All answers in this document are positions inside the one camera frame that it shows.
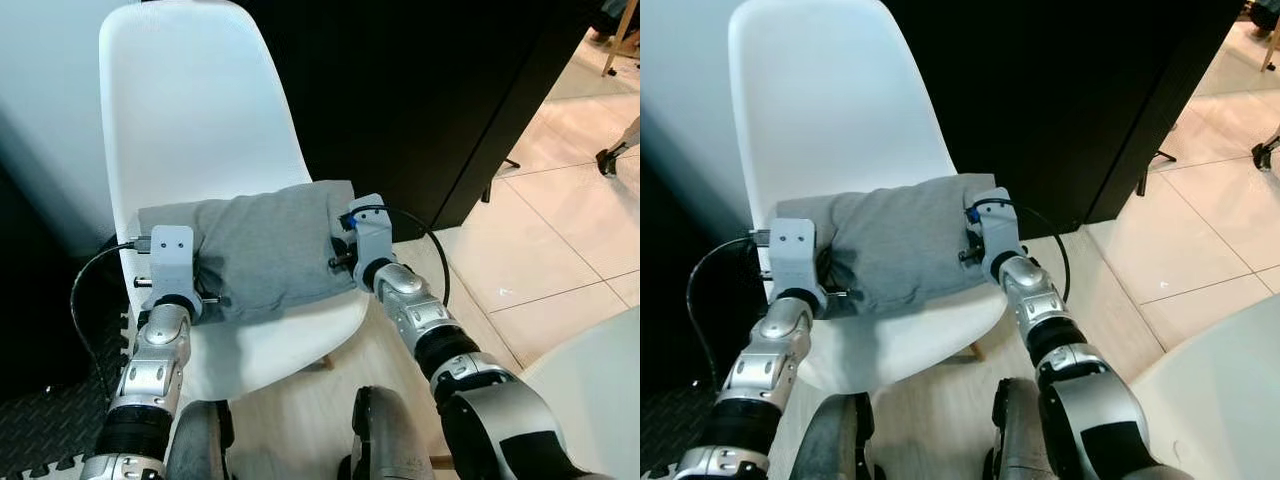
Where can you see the grey pillow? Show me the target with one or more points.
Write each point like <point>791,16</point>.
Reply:
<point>890,245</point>
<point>260,250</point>

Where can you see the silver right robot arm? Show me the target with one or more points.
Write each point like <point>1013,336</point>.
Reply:
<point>1050,320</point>
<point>420,315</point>

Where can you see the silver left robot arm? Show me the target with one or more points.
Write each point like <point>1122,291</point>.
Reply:
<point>770,360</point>
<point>160,360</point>

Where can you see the white plastic chair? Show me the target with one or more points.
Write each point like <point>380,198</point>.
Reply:
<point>190,100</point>
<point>830,100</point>

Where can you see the black stand leg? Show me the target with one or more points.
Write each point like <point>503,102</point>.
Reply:
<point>486,192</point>
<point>1142,185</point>

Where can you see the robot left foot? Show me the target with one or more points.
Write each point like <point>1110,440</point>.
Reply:
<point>830,440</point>
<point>200,445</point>

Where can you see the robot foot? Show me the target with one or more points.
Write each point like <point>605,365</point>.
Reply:
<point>830,440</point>
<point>1015,440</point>
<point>385,440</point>
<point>200,445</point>

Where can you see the black low furniture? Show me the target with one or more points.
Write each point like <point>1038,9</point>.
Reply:
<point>40,320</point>

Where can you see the black cabinet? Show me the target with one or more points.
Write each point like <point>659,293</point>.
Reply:
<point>1060,90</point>
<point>420,90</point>

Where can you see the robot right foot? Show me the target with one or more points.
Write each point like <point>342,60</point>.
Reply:
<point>385,440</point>
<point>1015,440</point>

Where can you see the black foam floor mat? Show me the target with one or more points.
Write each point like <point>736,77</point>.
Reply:
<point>50,430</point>
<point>670,430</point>

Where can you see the black floor object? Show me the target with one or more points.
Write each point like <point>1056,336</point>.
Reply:
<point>608,158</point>
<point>1262,152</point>

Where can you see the white round seat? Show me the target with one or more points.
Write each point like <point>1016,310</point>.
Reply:
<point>590,400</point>
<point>1220,400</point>

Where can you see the wooden furniture leg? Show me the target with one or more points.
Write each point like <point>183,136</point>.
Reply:
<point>620,35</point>
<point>1272,45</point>

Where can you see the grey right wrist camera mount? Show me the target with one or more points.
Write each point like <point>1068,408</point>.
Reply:
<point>1000,235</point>
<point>373,240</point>

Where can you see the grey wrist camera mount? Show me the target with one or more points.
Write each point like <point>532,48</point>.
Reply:
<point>172,260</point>
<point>1000,235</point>
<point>373,240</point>
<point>795,255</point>

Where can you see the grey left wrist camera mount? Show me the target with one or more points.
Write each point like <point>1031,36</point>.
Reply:
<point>172,260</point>
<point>795,255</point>

